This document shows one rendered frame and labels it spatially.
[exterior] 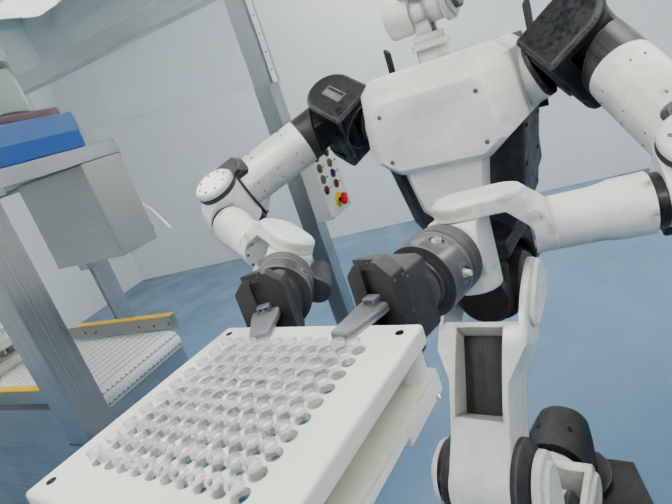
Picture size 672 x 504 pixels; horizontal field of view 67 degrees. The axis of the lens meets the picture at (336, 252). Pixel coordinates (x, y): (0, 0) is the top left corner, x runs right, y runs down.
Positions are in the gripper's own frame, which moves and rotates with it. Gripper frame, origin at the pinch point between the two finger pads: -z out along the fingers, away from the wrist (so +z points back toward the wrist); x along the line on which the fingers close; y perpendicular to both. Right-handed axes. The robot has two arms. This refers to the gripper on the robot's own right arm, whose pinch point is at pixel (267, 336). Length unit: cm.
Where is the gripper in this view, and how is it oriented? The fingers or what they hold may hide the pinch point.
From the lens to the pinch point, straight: 55.5
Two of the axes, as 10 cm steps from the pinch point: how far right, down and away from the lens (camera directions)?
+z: -0.1, -2.8, 9.6
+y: -9.6, 2.9, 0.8
